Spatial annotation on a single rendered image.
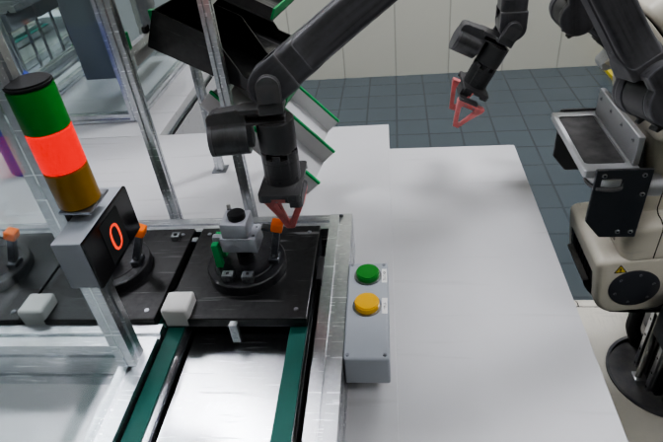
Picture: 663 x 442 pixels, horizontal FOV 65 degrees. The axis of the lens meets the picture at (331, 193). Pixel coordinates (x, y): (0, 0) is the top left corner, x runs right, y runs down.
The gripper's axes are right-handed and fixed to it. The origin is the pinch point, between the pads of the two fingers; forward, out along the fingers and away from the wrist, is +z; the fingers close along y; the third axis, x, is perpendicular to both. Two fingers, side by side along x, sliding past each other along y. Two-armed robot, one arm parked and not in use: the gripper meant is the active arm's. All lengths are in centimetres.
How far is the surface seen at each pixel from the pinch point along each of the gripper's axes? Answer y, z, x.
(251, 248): 2.1, 3.5, -6.9
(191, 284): 3.8, 10.3, -18.4
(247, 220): 0.6, -1.2, -7.1
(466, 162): -52, 20, 37
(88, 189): 19.9, -20.7, -18.8
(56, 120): 20.1, -29.9, -19.1
